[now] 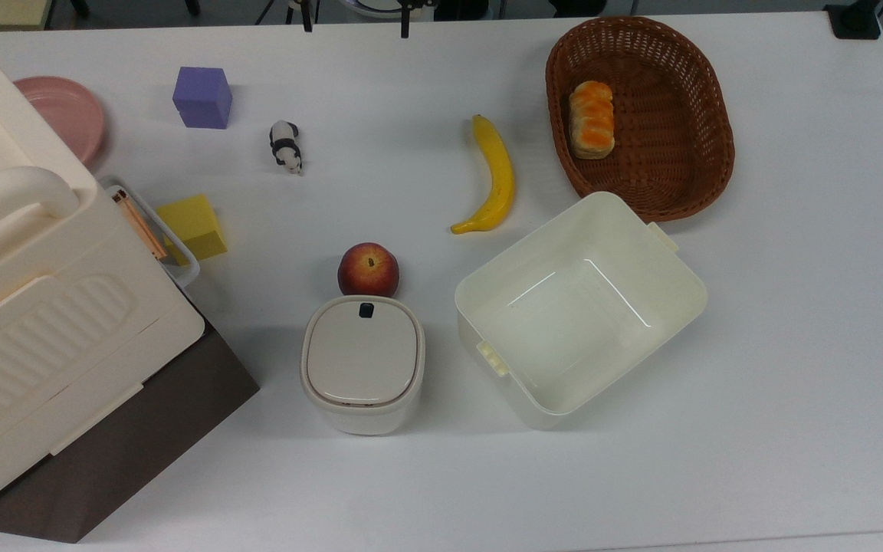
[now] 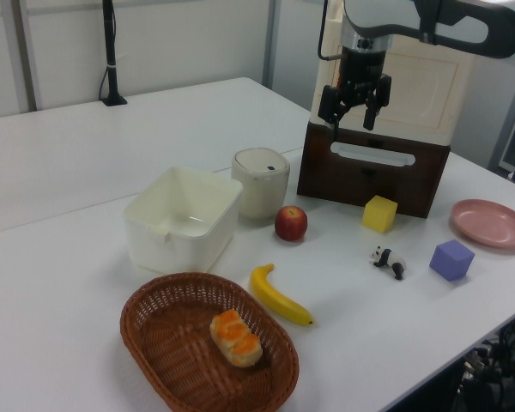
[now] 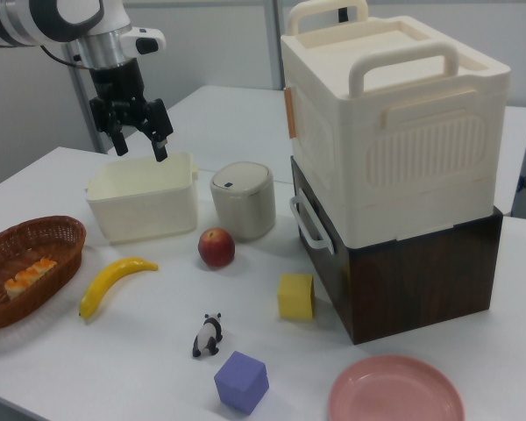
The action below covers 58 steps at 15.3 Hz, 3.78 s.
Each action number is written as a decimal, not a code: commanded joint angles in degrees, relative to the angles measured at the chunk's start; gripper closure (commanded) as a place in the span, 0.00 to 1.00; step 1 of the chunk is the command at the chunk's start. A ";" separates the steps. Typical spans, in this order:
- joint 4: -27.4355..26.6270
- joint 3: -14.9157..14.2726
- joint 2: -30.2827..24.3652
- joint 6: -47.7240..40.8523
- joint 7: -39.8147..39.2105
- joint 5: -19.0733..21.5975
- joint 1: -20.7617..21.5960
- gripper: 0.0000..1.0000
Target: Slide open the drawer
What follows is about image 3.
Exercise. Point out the purple cube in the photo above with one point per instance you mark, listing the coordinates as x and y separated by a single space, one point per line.
241 381

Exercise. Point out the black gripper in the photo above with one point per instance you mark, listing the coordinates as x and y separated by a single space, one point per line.
116 85

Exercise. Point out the yellow cube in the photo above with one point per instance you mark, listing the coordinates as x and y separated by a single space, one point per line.
294 298

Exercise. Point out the red apple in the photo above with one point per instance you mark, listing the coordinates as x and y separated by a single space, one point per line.
217 247

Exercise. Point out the panda figurine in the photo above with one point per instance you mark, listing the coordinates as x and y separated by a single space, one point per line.
208 335

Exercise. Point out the yellow banana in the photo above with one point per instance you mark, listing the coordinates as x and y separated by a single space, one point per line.
114 276

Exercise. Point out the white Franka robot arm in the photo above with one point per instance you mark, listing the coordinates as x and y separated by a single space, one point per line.
92 17

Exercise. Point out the white open plastic bin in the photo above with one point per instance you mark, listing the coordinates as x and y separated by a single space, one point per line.
144 210

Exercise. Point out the dark wooden drawer cabinet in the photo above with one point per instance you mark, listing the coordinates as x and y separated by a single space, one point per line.
421 285

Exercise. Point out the pink plate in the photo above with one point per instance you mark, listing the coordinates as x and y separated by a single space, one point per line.
394 394

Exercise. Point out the small beige lidded trash can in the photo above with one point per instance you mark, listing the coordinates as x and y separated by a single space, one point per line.
241 206

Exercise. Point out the orange glazed bread loaf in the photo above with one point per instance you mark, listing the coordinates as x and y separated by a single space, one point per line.
28 278

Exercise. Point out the brown wicker basket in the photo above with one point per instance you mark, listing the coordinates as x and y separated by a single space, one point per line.
61 245

